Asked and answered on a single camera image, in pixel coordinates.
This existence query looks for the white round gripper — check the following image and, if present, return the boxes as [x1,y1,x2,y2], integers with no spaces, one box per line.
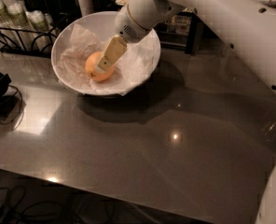
[95,0,184,73]

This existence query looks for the orange fruit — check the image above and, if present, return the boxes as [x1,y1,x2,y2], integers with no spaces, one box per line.
[85,51,115,82]

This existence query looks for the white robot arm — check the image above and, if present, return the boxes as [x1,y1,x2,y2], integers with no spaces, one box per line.
[102,0,276,125]

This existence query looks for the white bowl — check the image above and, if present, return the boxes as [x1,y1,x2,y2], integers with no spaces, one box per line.
[50,10,161,96]

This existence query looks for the white paper liner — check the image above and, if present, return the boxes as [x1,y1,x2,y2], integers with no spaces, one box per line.
[56,17,157,96]

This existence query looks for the white cylinder container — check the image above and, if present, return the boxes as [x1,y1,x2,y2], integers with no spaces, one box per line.
[78,0,93,16]

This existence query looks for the paper cup stack right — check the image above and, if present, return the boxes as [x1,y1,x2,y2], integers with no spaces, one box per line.
[27,10,49,53]

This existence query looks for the paper cup stack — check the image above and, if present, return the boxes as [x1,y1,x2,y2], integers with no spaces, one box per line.
[7,3,31,30]
[27,10,49,53]
[0,0,12,28]

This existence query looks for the paper cup stack middle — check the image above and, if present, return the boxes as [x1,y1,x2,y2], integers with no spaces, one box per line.
[7,3,31,30]

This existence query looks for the paper cup stack left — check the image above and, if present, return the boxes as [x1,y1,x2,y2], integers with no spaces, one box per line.
[0,0,12,28]

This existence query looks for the black wire cup rack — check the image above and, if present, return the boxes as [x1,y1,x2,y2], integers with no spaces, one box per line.
[0,13,68,58]

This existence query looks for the black device with cable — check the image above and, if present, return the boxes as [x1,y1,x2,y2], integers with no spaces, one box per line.
[0,72,24,130]

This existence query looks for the floor cables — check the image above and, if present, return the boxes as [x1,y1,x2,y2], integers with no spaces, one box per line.
[0,168,120,224]

